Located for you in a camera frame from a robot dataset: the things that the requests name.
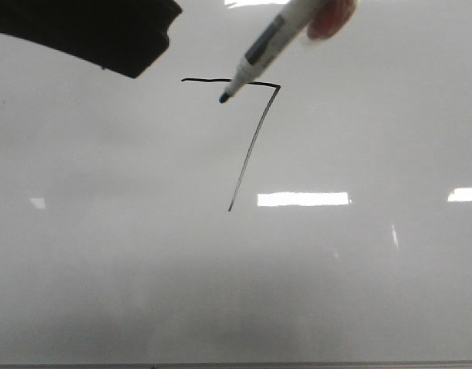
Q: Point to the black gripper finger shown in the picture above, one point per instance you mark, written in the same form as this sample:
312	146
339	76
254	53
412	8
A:
123	36

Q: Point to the white glossy whiteboard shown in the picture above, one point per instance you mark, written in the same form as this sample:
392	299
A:
313	217

